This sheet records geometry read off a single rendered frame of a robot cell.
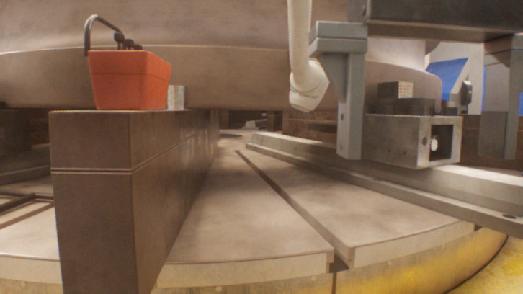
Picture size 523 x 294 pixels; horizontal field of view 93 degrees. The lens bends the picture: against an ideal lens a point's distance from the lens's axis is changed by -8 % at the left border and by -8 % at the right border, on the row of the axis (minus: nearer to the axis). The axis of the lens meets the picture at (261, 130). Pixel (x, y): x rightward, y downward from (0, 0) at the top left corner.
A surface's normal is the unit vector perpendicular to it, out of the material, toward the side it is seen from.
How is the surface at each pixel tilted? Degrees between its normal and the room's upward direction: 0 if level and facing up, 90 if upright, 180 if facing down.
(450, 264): 90
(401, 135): 90
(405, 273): 90
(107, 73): 98
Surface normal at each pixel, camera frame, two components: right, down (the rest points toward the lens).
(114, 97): 0.07, 0.20
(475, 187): -0.84, -0.29
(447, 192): -0.89, 0.02
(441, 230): 0.39, 0.08
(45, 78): -0.17, 0.07
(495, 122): -1.00, -0.01
